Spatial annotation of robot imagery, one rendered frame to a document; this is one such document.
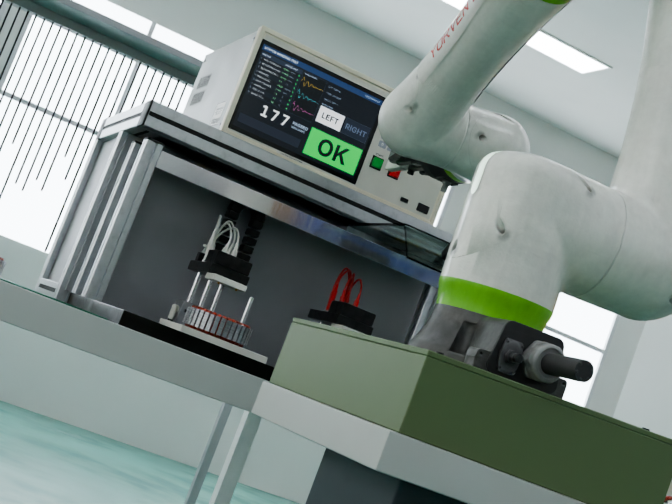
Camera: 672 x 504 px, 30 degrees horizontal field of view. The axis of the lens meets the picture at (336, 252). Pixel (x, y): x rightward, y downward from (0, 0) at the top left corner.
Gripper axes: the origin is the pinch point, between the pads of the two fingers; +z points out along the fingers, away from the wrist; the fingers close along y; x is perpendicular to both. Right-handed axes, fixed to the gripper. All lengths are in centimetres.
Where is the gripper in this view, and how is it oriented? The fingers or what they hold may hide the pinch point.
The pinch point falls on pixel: (398, 161)
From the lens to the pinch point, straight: 218.4
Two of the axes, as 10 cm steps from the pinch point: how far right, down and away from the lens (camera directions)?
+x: 3.6, -9.3, 1.2
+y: 8.6, 3.7, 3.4
